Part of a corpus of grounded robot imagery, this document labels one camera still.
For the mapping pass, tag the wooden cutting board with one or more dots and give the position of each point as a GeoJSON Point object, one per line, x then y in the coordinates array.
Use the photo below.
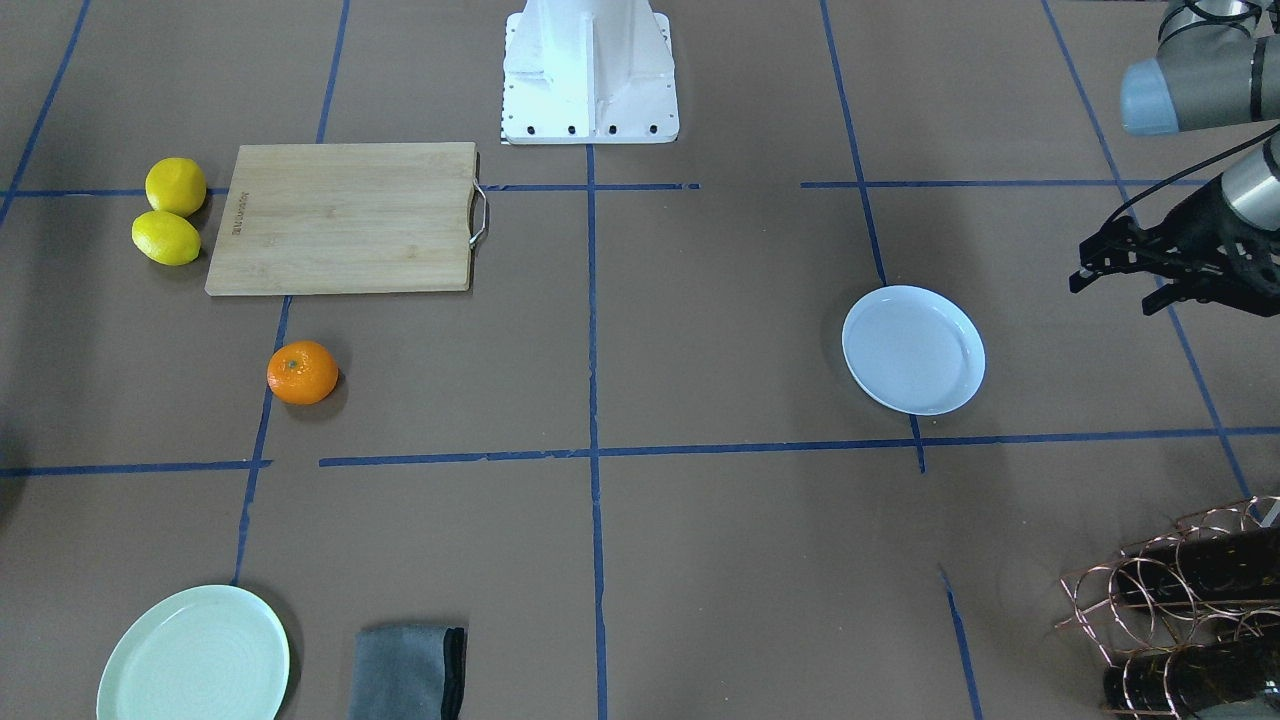
{"type": "Point", "coordinates": [307, 219]}

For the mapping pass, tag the light blue plate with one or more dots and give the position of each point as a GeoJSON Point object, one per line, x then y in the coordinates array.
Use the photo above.
{"type": "Point", "coordinates": [913, 350]}

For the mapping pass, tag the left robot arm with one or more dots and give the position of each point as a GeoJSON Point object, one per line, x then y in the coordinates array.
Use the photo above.
{"type": "Point", "coordinates": [1211, 70]}

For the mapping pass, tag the grey folded cloth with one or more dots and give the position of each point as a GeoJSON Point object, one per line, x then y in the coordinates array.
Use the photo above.
{"type": "Point", "coordinates": [408, 671]}

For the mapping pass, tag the copper wire bottle rack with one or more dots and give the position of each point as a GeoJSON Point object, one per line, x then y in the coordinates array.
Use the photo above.
{"type": "Point", "coordinates": [1186, 622]}

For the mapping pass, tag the yellow lemon by board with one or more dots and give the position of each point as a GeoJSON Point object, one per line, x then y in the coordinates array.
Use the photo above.
{"type": "Point", "coordinates": [166, 238]}

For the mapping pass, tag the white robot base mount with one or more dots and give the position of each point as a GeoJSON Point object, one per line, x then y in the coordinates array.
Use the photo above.
{"type": "Point", "coordinates": [577, 72]}

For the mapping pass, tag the yellow lemon near edge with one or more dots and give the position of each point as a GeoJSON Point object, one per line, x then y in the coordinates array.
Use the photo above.
{"type": "Point", "coordinates": [176, 185]}

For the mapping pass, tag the light green plate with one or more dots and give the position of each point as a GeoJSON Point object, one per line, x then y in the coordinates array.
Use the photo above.
{"type": "Point", "coordinates": [210, 652]}

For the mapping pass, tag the dark green wine bottle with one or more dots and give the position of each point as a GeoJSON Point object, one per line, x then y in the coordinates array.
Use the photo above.
{"type": "Point", "coordinates": [1223, 571]}

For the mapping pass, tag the orange fruit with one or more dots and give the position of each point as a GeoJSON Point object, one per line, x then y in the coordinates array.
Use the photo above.
{"type": "Point", "coordinates": [302, 373]}

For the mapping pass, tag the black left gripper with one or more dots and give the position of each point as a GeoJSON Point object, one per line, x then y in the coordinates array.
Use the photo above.
{"type": "Point", "coordinates": [1197, 226]}

